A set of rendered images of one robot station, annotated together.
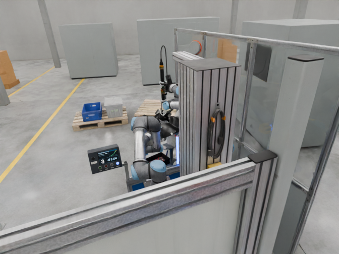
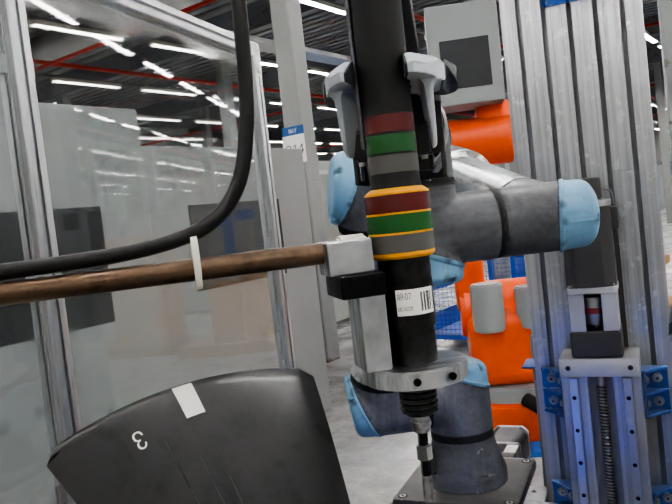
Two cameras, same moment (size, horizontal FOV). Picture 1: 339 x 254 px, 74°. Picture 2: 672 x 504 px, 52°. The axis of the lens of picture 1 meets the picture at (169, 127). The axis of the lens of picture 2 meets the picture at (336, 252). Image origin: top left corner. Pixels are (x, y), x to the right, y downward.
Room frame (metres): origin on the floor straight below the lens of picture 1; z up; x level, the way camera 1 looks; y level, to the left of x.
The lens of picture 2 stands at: (2.61, 0.33, 1.56)
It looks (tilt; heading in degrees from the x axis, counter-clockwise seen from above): 3 degrees down; 222
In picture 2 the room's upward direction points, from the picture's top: 6 degrees counter-clockwise
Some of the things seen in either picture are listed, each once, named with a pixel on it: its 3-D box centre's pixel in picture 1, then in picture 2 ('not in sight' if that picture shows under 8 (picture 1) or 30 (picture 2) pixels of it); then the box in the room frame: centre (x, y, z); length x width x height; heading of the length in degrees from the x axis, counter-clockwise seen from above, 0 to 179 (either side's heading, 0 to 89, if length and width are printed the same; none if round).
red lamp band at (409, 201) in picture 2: not in sight; (397, 203); (2.24, 0.05, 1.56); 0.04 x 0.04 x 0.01
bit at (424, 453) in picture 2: not in sight; (425, 463); (2.24, 0.05, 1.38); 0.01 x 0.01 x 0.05
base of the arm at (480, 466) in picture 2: not in sight; (464, 452); (1.53, -0.37, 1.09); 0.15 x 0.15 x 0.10
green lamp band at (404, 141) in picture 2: not in sight; (391, 145); (2.24, 0.05, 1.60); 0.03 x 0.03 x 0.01
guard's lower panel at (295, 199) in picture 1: (216, 157); not in sight; (2.49, -0.62, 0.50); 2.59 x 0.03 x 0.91; 21
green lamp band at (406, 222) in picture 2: not in sight; (399, 222); (2.24, 0.05, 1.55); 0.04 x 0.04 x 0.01
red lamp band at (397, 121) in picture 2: not in sight; (389, 125); (2.24, 0.05, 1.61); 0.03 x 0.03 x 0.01
